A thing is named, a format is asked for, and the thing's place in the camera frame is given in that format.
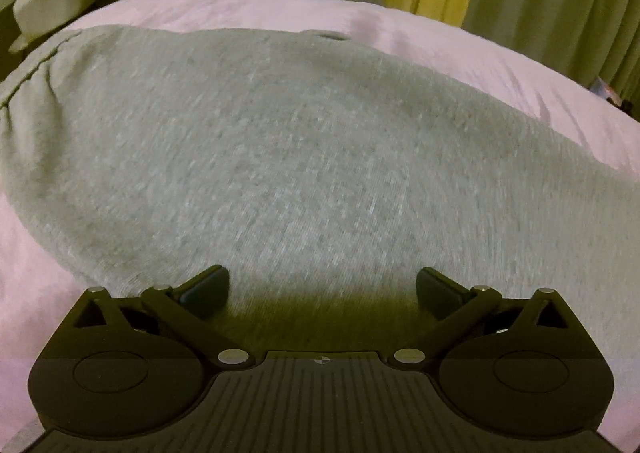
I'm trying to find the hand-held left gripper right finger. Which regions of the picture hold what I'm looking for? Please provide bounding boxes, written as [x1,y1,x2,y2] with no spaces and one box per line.
[385,267,572,367]

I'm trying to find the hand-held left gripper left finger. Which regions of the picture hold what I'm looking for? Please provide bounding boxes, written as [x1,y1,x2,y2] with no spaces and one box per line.
[72,264,254,369]

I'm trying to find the pink bed sheet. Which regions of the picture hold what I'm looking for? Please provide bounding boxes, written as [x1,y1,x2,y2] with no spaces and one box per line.
[0,0,640,440]

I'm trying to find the colourful clutter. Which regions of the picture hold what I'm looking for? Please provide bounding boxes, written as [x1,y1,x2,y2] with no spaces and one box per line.
[589,77,640,120]

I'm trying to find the grey pants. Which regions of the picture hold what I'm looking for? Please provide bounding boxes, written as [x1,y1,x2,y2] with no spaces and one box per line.
[0,25,640,356]

